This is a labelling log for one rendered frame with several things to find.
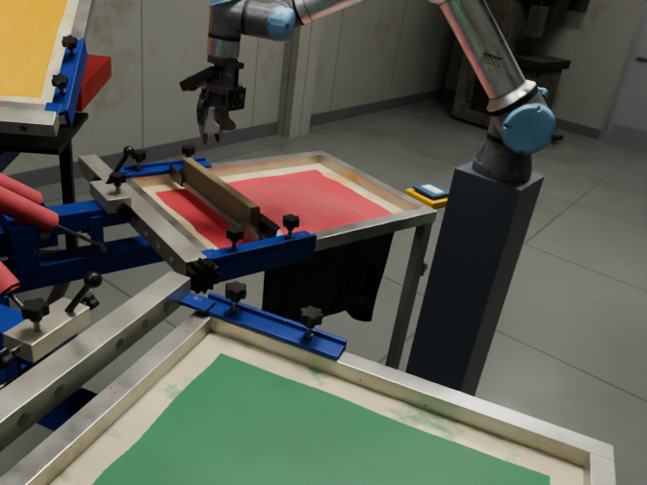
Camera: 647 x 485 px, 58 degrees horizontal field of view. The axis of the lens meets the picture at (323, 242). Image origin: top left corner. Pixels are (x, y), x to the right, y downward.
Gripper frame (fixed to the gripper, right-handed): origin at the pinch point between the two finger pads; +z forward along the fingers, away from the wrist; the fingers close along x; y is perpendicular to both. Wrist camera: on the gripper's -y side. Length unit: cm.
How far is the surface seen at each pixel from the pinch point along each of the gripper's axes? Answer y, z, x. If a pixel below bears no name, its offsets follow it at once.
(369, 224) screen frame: 35.9, 19.7, 28.0
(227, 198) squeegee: 4.6, 16.0, 3.6
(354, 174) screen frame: 13, 19, 63
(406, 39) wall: -184, 10, 576
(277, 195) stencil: 1.8, 23.0, 32.7
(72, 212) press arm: -14.3, 17.4, -29.8
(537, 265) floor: 63, 107, 265
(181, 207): -12.2, 24.3, 4.8
